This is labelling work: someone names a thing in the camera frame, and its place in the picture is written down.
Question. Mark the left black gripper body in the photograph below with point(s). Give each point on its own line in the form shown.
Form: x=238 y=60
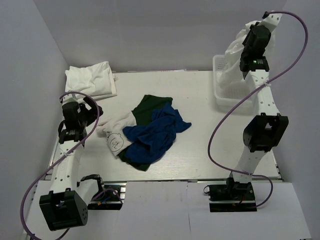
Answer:
x=89 y=116

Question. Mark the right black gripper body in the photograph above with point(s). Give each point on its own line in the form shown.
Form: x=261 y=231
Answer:
x=245 y=52

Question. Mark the white and green raglan t-shirt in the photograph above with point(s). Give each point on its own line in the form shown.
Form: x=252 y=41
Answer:
x=111 y=128

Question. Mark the blue t-shirt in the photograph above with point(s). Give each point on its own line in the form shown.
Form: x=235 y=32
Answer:
x=150 y=142

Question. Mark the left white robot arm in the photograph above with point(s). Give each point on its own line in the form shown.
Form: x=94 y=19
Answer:
x=66 y=204

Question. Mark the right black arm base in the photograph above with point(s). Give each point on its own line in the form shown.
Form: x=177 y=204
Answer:
x=221 y=200

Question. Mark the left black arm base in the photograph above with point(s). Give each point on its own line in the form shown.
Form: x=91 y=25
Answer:
x=109 y=200

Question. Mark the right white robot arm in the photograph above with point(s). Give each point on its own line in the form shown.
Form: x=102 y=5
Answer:
x=267 y=127

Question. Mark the folded white t-shirt stack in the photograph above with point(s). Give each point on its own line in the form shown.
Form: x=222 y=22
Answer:
x=96 y=81

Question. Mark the white plastic basket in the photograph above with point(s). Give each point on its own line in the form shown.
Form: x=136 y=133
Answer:
x=226 y=98

